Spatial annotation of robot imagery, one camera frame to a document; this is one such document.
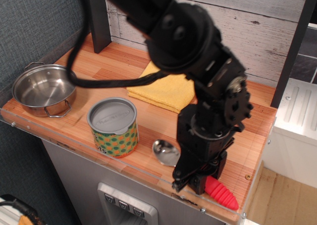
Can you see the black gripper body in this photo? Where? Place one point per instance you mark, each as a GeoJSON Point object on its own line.
{"type": "Point", "coordinates": [199, 148]}

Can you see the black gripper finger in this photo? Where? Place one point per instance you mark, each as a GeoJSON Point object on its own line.
{"type": "Point", "coordinates": [221, 161]}
{"type": "Point", "coordinates": [197, 183]}

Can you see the red handled metal spoon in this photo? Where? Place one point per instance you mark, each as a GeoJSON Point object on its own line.
{"type": "Point", "coordinates": [168, 155]}

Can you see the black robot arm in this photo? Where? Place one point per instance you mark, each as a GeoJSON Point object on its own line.
{"type": "Point", "coordinates": [182, 39]}

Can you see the green orange patterned can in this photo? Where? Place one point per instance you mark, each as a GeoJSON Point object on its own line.
{"type": "Point", "coordinates": [113, 122]}

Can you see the clear acrylic table edge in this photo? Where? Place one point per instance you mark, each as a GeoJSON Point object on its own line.
{"type": "Point", "coordinates": [153, 123]}

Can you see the yellow folded cloth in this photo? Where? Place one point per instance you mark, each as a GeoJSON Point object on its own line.
{"type": "Point", "coordinates": [173, 92]}

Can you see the white toy sink unit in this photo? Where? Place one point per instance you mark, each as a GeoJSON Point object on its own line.
{"type": "Point", "coordinates": [291, 149]}

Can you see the silver dispenser panel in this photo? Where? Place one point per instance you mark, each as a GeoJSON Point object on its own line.
{"type": "Point", "coordinates": [123, 209]}

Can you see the grey toy fridge cabinet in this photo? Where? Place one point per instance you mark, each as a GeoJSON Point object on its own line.
{"type": "Point", "coordinates": [80, 177]}

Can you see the stainless steel pot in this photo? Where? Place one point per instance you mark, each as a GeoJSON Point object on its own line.
{"type": "Point", "coordinates": [44, 90]}

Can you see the orange black object corner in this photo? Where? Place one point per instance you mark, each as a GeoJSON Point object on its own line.
{"type": "Point", "coordinates": [14, 211]}

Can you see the dark left shelf post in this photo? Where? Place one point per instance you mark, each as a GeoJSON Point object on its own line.
{"type": "Point", "coordinates": [99, 24]}

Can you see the dark shelf post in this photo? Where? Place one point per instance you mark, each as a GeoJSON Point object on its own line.
{"type": "Point", "coordinates": [99, 24]}
{"type": "Point", "coordinates": [299, 34]}

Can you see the dark right shelf post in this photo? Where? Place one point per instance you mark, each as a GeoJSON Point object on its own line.
{"type": "Point", "coordinates": [299, 34]}

